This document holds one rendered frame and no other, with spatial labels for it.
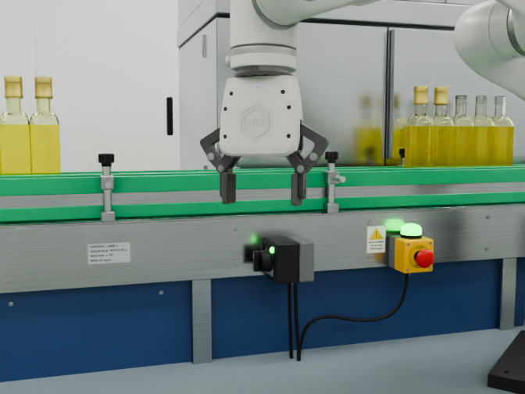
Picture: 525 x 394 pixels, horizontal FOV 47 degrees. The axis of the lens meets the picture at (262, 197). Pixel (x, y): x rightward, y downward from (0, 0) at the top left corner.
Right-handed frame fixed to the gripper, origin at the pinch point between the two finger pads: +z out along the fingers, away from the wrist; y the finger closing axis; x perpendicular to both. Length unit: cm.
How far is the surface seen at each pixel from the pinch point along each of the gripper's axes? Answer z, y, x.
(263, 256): 13.8, -12.4, 38.7
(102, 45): -87, -215, 296
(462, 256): 16, 25, 72
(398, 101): -21, 8, 91
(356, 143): -10, -3, 88
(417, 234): 10, 16, 58
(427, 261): 15, 18, 55
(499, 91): -25, 34, 109
